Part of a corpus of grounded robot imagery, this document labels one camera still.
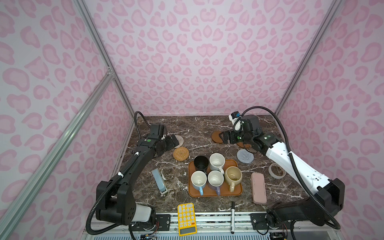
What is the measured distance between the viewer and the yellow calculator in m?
0.72

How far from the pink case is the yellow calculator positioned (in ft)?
1.10

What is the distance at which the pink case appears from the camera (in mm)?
797
